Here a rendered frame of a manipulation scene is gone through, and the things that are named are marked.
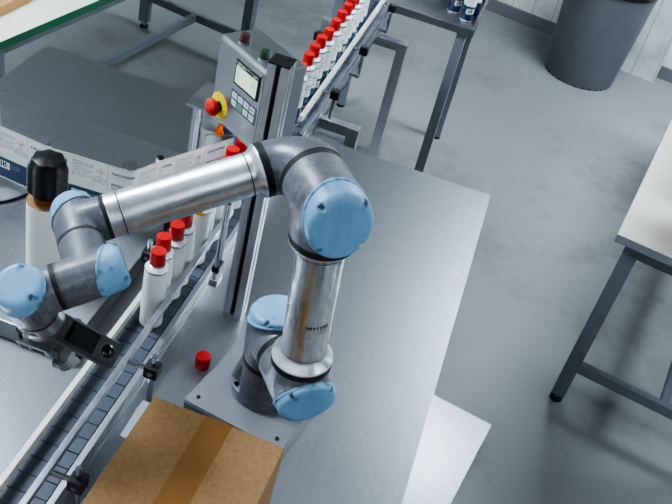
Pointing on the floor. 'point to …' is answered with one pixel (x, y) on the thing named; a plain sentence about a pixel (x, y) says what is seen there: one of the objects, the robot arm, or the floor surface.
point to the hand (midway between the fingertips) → (79, 358)
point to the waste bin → (594, 40)
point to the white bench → (33, 23)
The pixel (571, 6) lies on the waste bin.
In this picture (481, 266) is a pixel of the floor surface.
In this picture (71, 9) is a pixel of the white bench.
